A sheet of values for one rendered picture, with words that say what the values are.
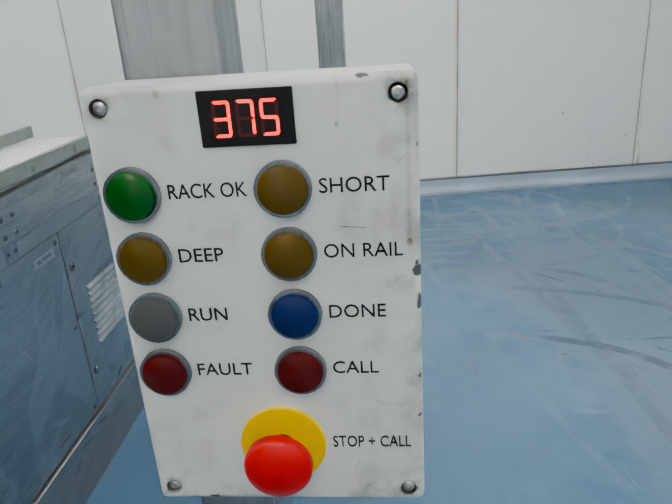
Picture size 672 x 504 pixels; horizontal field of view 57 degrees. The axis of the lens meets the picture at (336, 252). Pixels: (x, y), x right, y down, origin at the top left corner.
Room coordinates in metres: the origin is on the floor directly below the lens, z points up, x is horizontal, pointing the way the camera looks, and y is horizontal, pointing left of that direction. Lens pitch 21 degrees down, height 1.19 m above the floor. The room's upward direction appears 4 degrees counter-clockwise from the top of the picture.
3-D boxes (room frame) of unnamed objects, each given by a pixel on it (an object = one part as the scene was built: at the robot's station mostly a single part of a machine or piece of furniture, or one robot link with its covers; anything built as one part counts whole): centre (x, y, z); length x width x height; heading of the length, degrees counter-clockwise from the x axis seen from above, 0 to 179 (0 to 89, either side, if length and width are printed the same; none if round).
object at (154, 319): (0.31, 0.10, 1.03); 0.03 x 0.01 x 0.03; 84
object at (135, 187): (0.31, 0.10, 1.10); 0.03 x 0.01 x 0.03; 84
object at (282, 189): (0.31, 0.03, 1.10); 0.03 x 0.01 x 0.03; 84
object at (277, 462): (0.30, 0.04, 0.94); 0.04 x 0.04 x 0.04; 84
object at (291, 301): (0.31, 0.03, 1.03); 0.03 x 0.01 x 0.03; 84
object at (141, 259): (0.31, 0.10, 1.07); 0.03 x 0.01 x 0.03; 84
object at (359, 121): (0.34, 0.04, 1.03); 0.17 x 0.06 x 0.26; 84
